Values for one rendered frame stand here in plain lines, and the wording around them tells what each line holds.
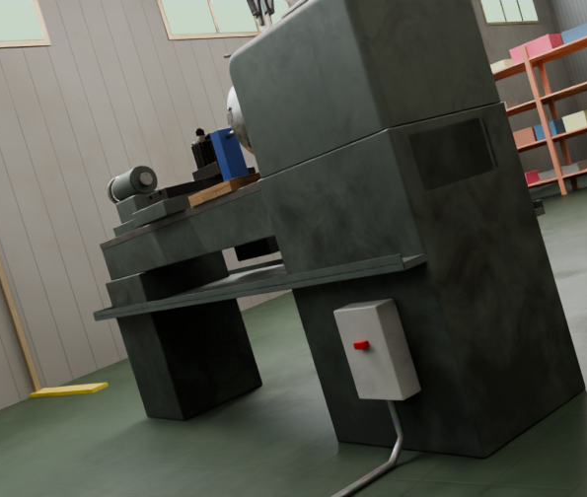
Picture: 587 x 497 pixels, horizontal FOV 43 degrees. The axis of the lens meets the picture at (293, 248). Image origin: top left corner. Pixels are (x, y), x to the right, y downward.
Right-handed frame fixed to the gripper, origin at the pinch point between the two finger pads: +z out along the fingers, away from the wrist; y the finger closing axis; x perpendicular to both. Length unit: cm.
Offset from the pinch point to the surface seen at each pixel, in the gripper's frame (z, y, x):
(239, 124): 34.8, 24.3, 4.8
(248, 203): 60, 24, -2
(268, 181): 57, 29, 20
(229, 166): 43, 12, -26
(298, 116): 43, 30, 43
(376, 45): 34, 26, 75
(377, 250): 84, 27, 58
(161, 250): 66, 23, -74
